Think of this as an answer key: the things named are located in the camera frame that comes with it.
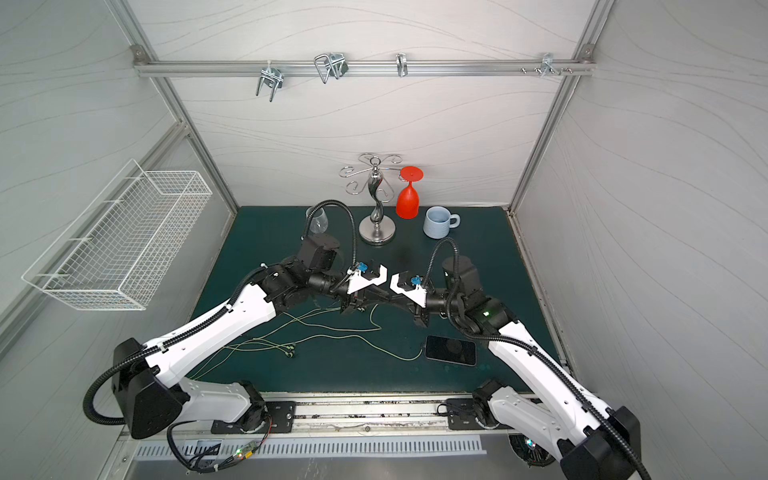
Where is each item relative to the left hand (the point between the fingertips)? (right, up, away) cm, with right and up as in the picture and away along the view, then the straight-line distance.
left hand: (381, 295), depth 67 cm
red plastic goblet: (+8, +25, +31) cm, 40 cm away
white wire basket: (-61, +10, +2) cm, 62 cm away
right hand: (+2, 0, +3) cm, 3 cm away
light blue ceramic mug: (+20, +17, +44) cm, 51 cm away
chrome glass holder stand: (-3, +16, +45) cm, 47 cm away
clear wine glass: (-23, +18, +34) cm, 45 cm away
